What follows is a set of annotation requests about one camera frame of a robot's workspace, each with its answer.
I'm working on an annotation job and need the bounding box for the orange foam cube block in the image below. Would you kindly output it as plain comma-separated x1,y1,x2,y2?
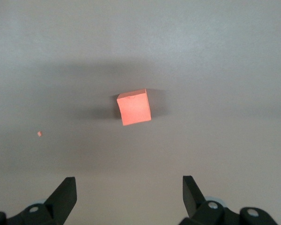
116,88,153,127

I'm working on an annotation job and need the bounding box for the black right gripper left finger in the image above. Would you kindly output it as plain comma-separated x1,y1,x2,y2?
0,177,77,225

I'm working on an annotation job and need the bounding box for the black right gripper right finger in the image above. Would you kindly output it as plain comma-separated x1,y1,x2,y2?
179,175,278,225

